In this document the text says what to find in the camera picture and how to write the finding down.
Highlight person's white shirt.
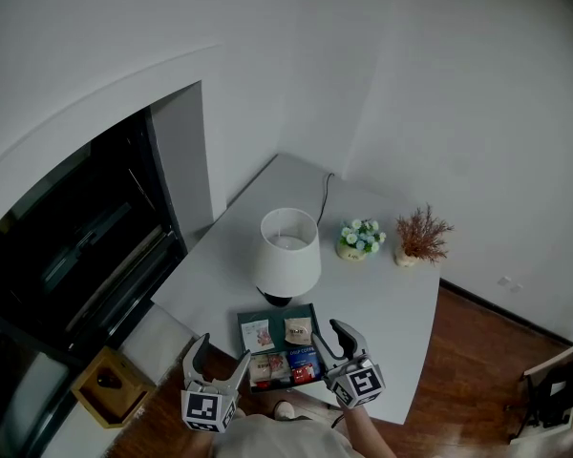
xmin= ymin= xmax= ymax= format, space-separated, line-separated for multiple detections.
xmin=209 ymin=412 xmax=359 ymax=458

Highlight person's right forearm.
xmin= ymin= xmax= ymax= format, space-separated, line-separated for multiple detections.
xmin=343 ymin=401 xmax=397 ymax=458

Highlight black lamp cable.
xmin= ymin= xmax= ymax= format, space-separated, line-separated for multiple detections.
xmin=314 ymin=172 xmax=336 ymax=226

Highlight person's white shoe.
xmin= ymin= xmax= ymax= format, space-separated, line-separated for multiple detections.
xmin=272 ymin=400 xmax=297 ymax=422

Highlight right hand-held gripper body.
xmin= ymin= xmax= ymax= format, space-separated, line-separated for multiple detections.
xmin=322 ymin=353 xmax=386 ymax=408

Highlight black window frame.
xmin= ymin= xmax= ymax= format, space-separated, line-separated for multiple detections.
xmin=0 ymin=105 xmax=188 ymax=357

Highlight yellow wooden box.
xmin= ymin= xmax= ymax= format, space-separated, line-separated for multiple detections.
xmin=71 ymin=345 xmax=158 ymax=430

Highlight potted white flowers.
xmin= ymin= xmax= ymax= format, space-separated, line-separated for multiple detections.
xmin=336 ymin=217 xmax=388 ymax=262

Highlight white table lamp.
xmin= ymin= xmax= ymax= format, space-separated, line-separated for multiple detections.
xmin=251 ymin=207 xmax=323 ymax=308

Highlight blue coffee packet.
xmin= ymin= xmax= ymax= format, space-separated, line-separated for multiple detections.
xmin=286 ymin=345 xmax=324 ymax=385

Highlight potted brown dried plant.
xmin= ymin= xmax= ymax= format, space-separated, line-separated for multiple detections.
xmin=393 ymin=202 xmax=455 ymax=268

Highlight dark green storage box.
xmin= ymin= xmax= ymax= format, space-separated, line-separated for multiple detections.
xmin=236 ymin=302 xmax=327 ymax=394

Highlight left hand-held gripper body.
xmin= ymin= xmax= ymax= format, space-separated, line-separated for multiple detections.
xmin=180 ymin=379 xmax=238 ymax=433

